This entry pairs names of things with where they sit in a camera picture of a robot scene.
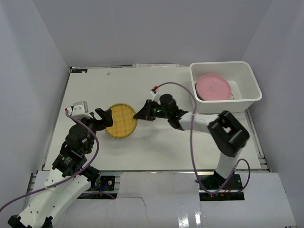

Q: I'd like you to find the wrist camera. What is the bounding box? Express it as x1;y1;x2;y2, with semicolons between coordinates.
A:
150;86;161;103
65;101;93;120

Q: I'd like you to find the black label sticker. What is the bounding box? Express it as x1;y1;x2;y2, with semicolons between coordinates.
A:
71;69;87;73

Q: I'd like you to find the pink round plate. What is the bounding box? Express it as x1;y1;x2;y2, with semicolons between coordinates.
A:
195;74;231;101

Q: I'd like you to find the cream round plate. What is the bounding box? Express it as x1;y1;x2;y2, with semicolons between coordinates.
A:
228;81;234;100

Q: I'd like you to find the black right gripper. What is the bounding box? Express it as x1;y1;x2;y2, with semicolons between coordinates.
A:
134;99;171;121

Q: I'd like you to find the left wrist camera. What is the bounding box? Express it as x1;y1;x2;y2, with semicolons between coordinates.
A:
65;101;93;120

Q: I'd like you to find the round woven bamboo tray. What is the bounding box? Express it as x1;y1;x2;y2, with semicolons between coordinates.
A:
105;103;137;139

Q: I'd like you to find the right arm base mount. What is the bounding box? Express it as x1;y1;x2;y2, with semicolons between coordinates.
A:
194;174;245;201

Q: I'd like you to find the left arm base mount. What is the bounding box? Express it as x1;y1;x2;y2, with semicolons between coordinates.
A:
78;175;118;200

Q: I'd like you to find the white plastic bin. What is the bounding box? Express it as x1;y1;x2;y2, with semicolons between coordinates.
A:
190;61;262;114

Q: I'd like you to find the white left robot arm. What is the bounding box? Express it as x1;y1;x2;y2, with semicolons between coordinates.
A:
8;105;113;228

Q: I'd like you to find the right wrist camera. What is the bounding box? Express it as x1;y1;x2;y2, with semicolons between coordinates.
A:
150;86;161;103

